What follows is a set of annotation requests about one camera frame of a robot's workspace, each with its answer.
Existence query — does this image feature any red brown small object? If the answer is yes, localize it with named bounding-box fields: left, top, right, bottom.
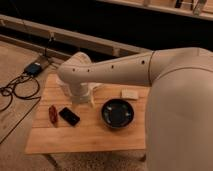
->
left=48, top=105, right=58, bottom=126

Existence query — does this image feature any dark ceramic bowl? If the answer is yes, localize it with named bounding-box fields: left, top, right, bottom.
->
left=101, top=99, right=134, bottom=129

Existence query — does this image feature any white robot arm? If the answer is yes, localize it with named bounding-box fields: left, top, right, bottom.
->
left=57, top=47, right=213, bottom=171

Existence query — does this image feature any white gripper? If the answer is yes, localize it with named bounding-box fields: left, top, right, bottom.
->
left=69, top=83, right=93, bottom=105

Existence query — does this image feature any black smartphone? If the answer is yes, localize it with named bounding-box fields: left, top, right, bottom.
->
left=59, top=107, right=80, bottom=126

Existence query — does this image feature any black floor cable left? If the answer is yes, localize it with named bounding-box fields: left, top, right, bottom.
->
left=0, top=73, right=42, bottom=144

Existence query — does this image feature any beige rectangular block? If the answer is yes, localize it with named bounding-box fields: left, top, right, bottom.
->
left=121, top=89, right=139, bottom=100

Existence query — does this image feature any wooden table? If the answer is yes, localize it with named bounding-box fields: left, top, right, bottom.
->
left=25, top=74, right=149, bottom=154

